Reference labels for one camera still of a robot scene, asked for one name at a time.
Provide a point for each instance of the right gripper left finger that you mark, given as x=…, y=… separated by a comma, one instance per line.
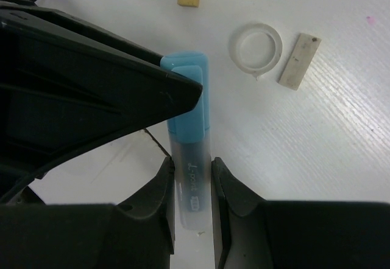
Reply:
x=137, y=233

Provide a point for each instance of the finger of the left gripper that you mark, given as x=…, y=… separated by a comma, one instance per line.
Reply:
x=68, y=86

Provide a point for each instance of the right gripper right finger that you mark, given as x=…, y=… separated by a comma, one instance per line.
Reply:
x=251, y=232

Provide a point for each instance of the light blue marker cap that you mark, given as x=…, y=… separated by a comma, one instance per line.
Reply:
x=193, y=125

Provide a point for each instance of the clear tape roll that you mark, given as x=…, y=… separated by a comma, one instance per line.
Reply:
x=255, y=48

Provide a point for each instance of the grey rectangular eraser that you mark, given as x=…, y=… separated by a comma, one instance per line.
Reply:
x=299, y=61

